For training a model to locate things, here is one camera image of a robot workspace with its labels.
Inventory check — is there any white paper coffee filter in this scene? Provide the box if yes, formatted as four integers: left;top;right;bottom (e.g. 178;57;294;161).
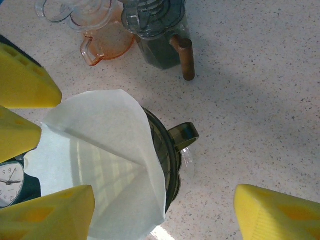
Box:
23;88;168;240

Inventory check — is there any dark green coffee dripper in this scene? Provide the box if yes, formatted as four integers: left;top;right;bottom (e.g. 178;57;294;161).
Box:
140;106;201;215

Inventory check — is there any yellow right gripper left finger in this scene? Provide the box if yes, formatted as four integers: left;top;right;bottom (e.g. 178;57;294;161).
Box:
0;184;96;240

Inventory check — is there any green triangular alarm clock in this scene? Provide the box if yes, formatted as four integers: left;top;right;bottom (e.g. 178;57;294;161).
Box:
0;153;43;210

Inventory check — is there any grey octagonal server wooden handle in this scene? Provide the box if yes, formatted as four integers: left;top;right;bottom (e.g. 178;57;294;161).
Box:
135;14;196;82

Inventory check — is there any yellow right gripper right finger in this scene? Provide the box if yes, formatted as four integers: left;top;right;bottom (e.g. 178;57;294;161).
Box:
233;183;320;240

